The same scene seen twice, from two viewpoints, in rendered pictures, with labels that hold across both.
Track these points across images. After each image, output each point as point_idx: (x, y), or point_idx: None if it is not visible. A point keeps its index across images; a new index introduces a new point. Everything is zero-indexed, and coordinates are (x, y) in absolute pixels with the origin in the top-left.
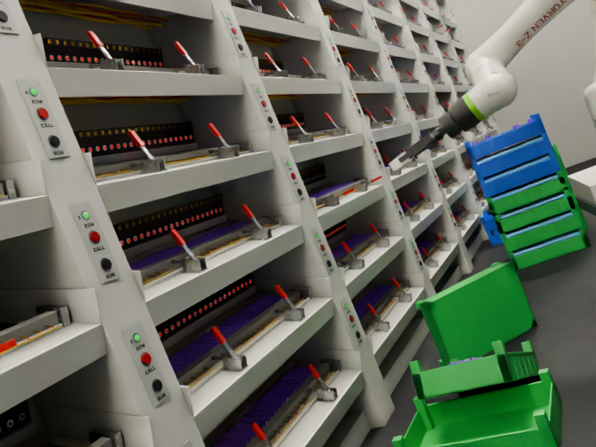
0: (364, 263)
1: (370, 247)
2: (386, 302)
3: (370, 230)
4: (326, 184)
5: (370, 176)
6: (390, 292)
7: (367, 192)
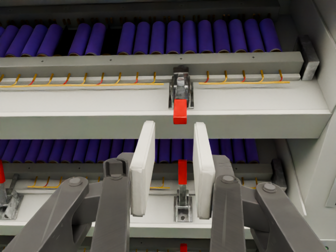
0: (8, 216)
1: (174, 184)
2: (154, 249)
3: (281, 149)
4: (243, 3)
5: (329, 62)
6: (194, 245)
7: (163, 116)
